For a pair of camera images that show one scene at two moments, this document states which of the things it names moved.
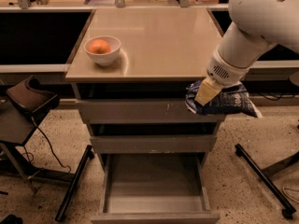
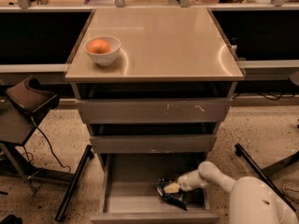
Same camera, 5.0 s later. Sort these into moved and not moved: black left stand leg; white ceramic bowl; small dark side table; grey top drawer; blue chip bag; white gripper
Moved: white gripper; blue chip bag
Not moved: white ceramic bowl; grey top drawer; small dark side table; black left stand leg
